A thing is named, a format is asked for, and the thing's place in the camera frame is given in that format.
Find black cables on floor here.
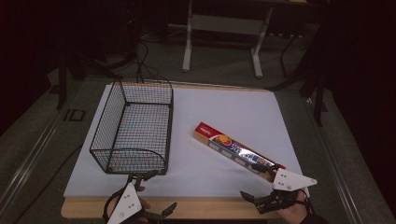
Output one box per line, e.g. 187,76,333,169
133,39,173,89

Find black metal stand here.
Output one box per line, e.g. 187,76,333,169
56,54,69,110
299,73,329,127

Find person's left hand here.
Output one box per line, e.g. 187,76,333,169
136,185,152,212

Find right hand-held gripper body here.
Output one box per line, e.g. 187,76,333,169
253,168,318,215

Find white metal table frame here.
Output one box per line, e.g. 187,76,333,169
181,0,276,79

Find long red and gold box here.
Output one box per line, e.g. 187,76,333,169
192,121,287,184

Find metal floor rail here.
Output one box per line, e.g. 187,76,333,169
303,97,365,224
0,105,68,213

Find black wire basket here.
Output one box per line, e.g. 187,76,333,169
89,78,175,175

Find white table mat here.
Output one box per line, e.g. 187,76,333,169
63,83,310,199

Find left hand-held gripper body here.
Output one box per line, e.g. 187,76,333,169
106,173,164,224

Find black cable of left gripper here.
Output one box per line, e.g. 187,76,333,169
102,188,126,224

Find person's right hand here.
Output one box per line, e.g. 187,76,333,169
275,190,310,224

